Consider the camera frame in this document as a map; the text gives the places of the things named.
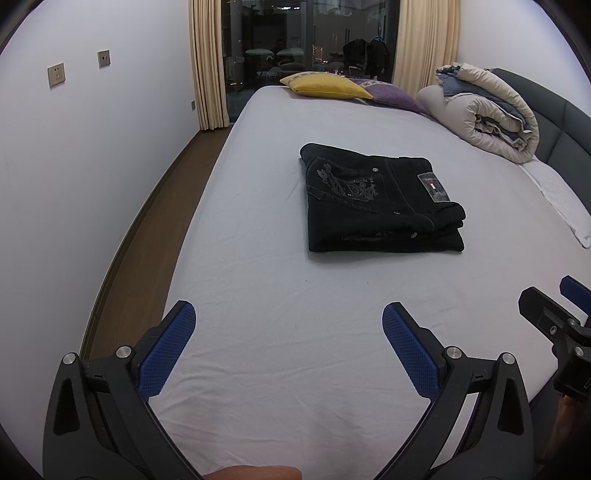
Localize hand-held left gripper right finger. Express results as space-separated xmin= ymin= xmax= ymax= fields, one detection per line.
xmin=369 ymin=302 xmax=548 ymax=480

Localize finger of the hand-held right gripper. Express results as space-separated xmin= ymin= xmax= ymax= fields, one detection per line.
xmin=560 ymin=275 xmax=591 ymax=320
xmin=518 ymin=287 xmax=586 ymax=346

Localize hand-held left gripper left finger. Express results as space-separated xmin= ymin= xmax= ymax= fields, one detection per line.
xmin=42 ymin=300 xmax=204 ymax=480

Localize black denim pants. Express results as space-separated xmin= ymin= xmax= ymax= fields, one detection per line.
xmin=299 ymin=142 xmax=466 ymax=254

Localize person's left hand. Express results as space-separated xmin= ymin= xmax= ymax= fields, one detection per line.
xmin=202 ymin=465 xmax=304 ymax=480

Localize person's brown garment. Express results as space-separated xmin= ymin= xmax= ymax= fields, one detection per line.
xmin=539 ymin=396 xmax=579 ymax=480

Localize white folded pillow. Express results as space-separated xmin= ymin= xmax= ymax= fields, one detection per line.
xmin=519 ymin=157 xmax=591 ymax=248

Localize white sheeted bed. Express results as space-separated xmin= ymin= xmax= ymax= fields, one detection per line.
xmin=148 ymin=83 xmax=591 ymax=480

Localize dark grey upholstered headboard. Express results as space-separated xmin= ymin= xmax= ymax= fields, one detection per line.
xmin=492 ymin=68 xmax=591 ymax=175

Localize rolled beige and blue duvet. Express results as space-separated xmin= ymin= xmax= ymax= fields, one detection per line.
xmin=417 ymin=63 xmax=540 ymax=165

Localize purple pillow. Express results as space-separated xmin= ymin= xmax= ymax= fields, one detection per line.
xmin=350 ymin=78 xmax=435 ymax=117

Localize yellow pillow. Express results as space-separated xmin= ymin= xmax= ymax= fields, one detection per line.
xmin=279 ymin=71 xmax=374 ymax=101

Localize dark glass window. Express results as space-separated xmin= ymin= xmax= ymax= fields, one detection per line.
xmin=222 ymin=0 xmax=402 ymax=121

